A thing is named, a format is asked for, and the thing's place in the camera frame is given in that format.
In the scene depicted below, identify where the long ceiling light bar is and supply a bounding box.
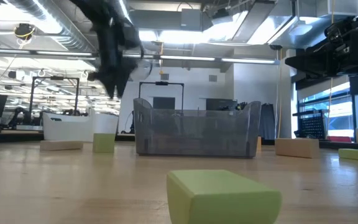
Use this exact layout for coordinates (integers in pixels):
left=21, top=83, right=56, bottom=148
left=0, top=48, right=281, bottom=66

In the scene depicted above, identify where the black gantry frame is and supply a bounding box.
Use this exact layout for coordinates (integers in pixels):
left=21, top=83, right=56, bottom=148
left=29, top=75, right=81, bottom=126
left=139, top=81, right=185, bottom=111

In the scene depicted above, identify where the red box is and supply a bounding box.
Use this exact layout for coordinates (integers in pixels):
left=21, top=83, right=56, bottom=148
left=326, top=135, right=353, bottom=144

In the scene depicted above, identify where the grey translucent plastic bin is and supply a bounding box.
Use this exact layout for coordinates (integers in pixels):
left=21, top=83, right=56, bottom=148
left=133, top=98, right=262, bottom=158

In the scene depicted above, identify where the black aluminium table frame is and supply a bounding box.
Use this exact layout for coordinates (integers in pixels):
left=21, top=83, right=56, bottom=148
left=0, top=130, right=358, bottom=152

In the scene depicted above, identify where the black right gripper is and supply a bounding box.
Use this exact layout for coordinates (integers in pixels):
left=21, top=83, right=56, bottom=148
left=285, top=14, right=358, bottom=79

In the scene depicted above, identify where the white plastic bin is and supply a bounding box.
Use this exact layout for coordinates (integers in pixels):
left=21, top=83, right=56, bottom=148
left=42, top=111, right=119, bottom=143

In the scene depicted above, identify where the silver spiral ceiling duct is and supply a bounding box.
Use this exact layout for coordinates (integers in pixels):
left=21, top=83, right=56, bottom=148
left=4, top=0, right=96, bottom=53

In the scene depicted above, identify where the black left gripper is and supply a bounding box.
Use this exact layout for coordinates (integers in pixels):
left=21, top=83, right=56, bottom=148
left=97, top=15, right=144, bottom=99

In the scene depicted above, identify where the black ceiling cable reel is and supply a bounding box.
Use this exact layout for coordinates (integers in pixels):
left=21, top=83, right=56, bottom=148
left=13, top=22, right=37, bottom=41

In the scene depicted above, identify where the silver rectangular ceiling duct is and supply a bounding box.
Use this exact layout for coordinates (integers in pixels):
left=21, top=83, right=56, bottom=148
left=231, top=0, right=358, bottom=50

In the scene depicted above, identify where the dark hanging cloth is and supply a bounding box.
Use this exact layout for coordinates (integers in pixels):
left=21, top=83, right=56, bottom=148
left=259, top=103, right=277, bottom=141

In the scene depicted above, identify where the natural wooden block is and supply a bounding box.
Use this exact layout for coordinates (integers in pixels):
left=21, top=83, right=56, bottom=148
left=39, top=139, right=85, bottom=152
left=274, top=138, right=320, bottom=159

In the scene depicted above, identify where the black pegboard cart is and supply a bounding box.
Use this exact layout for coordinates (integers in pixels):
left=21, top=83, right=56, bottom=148
left=291, top=109, right=330, bottom=140

